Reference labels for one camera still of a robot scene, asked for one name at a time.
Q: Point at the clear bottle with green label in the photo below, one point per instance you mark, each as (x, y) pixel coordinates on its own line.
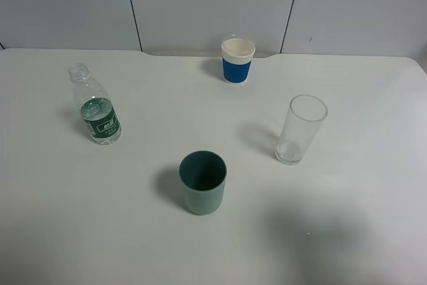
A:
(94, 105)

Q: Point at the green plastic cup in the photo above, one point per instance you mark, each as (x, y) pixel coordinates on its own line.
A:
(203, 177)

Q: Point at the tall clear drinking glass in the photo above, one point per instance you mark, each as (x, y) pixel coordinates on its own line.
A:
(305, 115)

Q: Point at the blue and white paper cup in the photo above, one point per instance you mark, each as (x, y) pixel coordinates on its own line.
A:
(237, 55)

